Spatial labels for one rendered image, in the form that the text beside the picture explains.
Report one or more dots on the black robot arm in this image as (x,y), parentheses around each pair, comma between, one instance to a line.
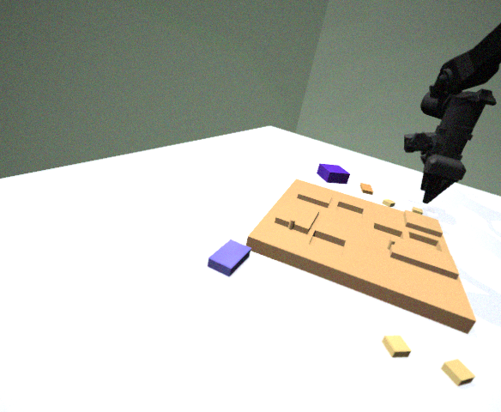
(445,99)

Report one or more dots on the small orange block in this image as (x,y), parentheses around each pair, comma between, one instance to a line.
(367,189)

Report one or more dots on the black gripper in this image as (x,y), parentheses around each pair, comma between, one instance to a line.
(444,169)

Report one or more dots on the tan puzzle board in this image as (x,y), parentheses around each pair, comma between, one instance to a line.
(398,257)

